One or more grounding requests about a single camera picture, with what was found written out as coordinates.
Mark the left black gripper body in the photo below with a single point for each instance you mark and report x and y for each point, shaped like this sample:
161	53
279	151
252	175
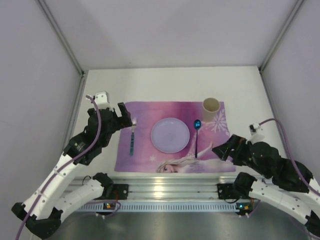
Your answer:
115	118

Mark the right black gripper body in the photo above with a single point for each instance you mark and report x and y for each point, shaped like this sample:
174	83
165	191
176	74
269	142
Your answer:
231	150

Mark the fork with teal handle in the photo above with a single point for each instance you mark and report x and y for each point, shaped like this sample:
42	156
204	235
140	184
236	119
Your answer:
132	138

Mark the purple printed cloth placemat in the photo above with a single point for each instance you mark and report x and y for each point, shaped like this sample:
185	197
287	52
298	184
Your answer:
147	159

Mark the blue spoon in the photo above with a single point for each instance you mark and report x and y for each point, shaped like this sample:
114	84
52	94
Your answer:
197	125

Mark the beige paper cup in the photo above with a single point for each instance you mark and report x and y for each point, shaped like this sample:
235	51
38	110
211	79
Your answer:
210	107

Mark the lilac plastic plate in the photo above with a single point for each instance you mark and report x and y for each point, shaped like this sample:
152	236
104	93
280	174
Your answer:
170	135

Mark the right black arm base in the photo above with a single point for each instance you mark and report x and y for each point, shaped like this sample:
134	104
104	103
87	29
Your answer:
227	193

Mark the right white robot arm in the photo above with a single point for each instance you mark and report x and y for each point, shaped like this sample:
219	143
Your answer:
298	191

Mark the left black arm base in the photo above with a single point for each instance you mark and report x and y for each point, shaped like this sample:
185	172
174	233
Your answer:
119	192

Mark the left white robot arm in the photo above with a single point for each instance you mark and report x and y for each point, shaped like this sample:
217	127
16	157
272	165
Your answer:
48	207

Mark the aluminium mounting rail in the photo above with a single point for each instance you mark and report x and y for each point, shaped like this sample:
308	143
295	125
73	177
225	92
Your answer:
173	188

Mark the slotted grey cable duct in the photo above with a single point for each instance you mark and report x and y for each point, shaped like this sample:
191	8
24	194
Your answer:
175	207

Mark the left aluminium frame post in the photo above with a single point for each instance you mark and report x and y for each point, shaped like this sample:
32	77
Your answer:
44	7

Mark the aluminium frame post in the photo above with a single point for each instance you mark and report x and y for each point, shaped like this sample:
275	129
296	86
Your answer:
298	4
44	7

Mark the right aluminium frame post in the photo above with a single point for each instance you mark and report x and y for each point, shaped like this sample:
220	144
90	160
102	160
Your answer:
298	4

